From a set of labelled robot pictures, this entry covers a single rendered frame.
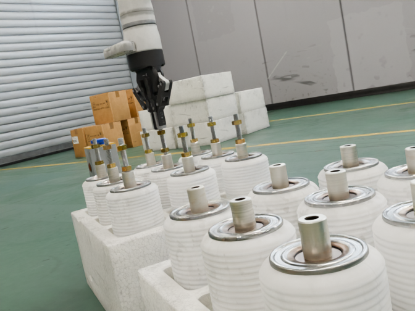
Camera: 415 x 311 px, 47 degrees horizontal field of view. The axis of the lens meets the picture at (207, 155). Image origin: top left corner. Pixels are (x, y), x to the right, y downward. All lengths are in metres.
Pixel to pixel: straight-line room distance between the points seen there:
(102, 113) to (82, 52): 2.44
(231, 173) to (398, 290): 0.54
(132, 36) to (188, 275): 0.56
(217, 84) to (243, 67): 3.25
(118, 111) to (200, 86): 1.44
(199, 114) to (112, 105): 1.37
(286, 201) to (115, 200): 0.35
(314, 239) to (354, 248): 0.03
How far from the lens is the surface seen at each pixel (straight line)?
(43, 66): 6.92
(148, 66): 0.99
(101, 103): 4.99
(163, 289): 0.57
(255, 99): 4.24
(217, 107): 3.82
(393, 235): 0.43
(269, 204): 0.60
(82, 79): 7.23
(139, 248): 0.82
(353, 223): 0.50
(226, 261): 0.45
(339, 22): 6.34
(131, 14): 1.00
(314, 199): 0.54
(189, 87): 3.79
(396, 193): 0.59
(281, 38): 6.71
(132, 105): 5.18
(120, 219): 0.85
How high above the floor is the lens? 0.39
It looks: 7 degrees down
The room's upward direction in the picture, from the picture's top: 11 degrees counter-clockwise
